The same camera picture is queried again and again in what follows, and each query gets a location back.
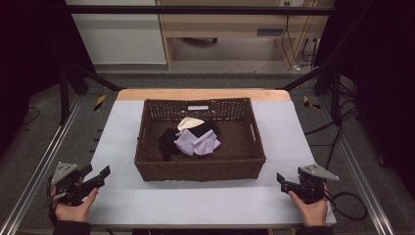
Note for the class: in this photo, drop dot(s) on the pale blue table mat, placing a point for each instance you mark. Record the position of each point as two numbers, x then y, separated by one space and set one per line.
195 202

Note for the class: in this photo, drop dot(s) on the black upright frame post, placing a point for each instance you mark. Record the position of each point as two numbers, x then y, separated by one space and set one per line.
336 98
64 94

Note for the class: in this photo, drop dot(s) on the person's left hand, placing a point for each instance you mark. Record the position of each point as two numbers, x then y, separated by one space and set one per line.
74 212

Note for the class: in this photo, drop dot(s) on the yellow black tape strip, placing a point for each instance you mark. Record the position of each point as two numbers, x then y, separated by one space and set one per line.
100 103
309 103

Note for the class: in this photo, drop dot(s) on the black cloth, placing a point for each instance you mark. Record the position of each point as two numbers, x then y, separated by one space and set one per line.
167 142
206 127

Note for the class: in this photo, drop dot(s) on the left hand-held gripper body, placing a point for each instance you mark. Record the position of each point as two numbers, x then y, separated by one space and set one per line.
67 182

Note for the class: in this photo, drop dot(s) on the light wooden desk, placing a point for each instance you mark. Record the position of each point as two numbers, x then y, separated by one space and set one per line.
228 26

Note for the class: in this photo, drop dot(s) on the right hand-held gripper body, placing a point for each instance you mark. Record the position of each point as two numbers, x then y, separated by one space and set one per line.
311 187

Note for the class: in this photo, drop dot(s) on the white cabinet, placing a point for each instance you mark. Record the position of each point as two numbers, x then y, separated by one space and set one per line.
120 39

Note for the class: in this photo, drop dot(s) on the brown wicker basket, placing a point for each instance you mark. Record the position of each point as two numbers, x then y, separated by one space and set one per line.
202 169

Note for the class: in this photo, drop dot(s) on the black curtain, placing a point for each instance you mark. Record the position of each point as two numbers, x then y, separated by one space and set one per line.
29 58
381 81

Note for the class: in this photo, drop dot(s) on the cream cloth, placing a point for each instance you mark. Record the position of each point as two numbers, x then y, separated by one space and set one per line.
189 123

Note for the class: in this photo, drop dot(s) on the aluminium floor rail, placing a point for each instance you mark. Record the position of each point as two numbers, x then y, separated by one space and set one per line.
39 176
362 182

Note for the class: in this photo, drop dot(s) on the lavender cloth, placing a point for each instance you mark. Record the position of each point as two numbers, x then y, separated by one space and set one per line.
186 144
207 146

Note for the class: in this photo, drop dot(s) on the person's right hand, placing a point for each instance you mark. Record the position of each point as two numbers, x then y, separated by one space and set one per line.
313 213

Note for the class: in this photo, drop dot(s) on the black horizontal frame bar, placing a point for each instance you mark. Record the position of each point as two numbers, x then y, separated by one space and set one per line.
195 10

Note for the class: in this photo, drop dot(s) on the black diagonal frame strut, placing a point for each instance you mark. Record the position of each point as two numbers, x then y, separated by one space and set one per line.
98 78
303 79

